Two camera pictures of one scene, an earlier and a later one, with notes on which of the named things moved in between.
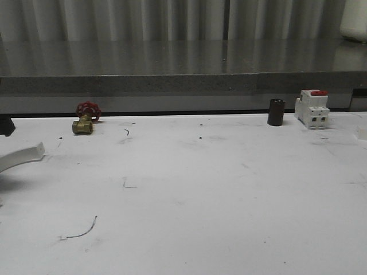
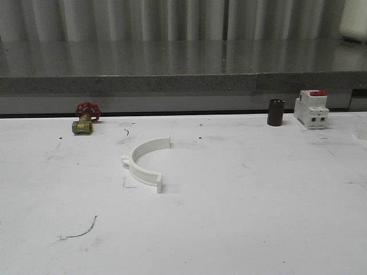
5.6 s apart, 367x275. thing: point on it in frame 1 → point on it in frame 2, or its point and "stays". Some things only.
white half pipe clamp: [12, 159] → [141, 148]
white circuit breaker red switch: [311, 108] stays
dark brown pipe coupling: [276, 112] stays
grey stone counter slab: [178, 76] stays
